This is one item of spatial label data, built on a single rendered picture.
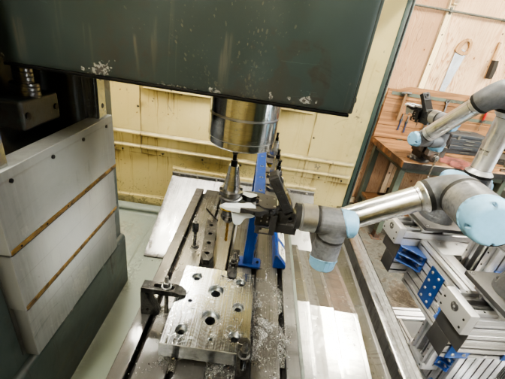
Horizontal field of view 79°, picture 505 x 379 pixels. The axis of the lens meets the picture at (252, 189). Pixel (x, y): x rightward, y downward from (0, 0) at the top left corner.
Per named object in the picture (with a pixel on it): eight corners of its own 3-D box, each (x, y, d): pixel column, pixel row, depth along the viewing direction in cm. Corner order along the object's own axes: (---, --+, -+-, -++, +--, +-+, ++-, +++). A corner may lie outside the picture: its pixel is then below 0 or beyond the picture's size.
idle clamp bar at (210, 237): (216, 232, 136) (218, 220, 133) (211, 273, 113) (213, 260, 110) (205, 231, 135) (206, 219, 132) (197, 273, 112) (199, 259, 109)
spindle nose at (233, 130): (217, 127, 81) (222, 80, 75) (276, 138, 80) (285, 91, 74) (198, 146, 67) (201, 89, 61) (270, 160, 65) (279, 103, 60)
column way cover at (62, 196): (122, 244, 120) (113, 114, 96) (41, 360, 77) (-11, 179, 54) (110, 243, 120) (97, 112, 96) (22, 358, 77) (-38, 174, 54)
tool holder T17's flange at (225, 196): (218, 190, 82) (219, 182, 81) (240, 192, 84) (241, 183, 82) (219, 202, 77) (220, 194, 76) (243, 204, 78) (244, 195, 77)
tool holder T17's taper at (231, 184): (222, 184, 81) (225, 160, 78) (239, 185, 81) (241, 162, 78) (223, 192, 77) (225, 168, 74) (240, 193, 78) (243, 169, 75)
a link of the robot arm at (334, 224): (354, 247, 81) (364, 220, 77) (312, 241, 81) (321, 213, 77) (347, 230, 88) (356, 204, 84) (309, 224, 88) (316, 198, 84)
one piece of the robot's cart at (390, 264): (441, 264, 168) (449, 251, 164) (452, 277, 159) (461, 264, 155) (379, 259, 164) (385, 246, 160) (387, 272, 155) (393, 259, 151)
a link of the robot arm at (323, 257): (330, 252, 96) (340, 222, 91) (336, 277, 86) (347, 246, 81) (305, 247, 96) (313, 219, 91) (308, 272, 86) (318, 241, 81)
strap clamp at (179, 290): (185, 310, 97) (188, 275, 90) (183, 319, 94) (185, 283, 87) (144, 304, 97) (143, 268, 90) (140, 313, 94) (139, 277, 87)
